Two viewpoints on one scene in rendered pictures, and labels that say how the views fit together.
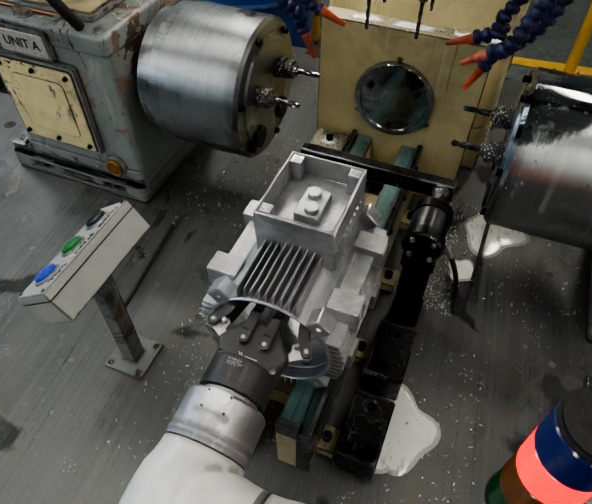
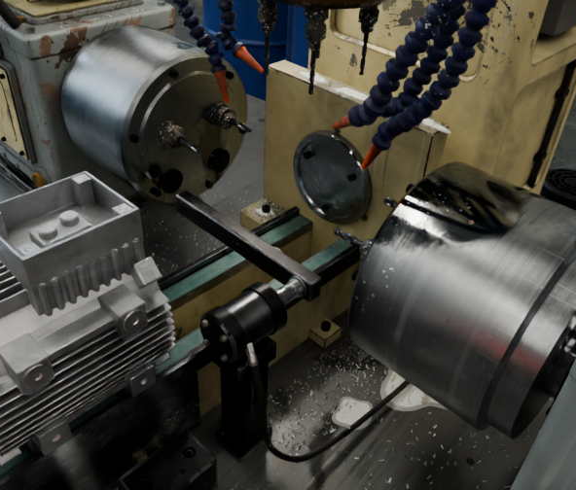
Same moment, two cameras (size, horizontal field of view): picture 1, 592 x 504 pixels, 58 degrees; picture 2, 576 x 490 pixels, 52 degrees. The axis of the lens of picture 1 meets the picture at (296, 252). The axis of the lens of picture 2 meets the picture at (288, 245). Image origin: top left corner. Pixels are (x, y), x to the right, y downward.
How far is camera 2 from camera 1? 41 cm
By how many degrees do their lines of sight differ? 19
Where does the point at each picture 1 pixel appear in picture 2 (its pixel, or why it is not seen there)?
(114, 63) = (40, 67)
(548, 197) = (402, 325)
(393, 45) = (331, 112)
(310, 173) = (99, 202)
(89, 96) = (23, 99)
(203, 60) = (111, 79)
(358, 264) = (89, 320)
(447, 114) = (385, 210)
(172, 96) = (79, 111)
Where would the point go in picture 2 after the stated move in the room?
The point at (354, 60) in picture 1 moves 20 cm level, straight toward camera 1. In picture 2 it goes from (295, 123) to (222, 181)
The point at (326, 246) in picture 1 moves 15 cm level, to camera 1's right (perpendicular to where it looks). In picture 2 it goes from (22, 274) to (169, 325)
